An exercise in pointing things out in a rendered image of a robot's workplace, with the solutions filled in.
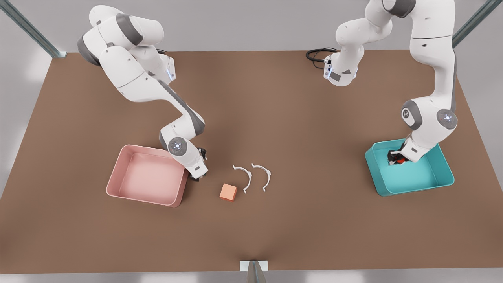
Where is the pink storage box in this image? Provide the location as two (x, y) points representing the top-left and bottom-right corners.
(106, 144), (189, 208)

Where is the blue storage box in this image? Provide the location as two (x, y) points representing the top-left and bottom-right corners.
(365, 138), (455, 197)

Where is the white curved clip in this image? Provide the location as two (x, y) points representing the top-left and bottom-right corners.
(251, 163), (272, 193)
(232, 165), (252, 194)

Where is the orange cube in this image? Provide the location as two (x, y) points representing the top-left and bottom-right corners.
(219, 183), (238, 202)

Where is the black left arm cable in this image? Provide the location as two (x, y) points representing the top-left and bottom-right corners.
(306, 48), (341, 71)

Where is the silver frame post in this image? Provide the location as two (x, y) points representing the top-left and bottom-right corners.
(0, 0), (68, 59)
(452, 0), (503, 49)
(240, 260), (269, 283)

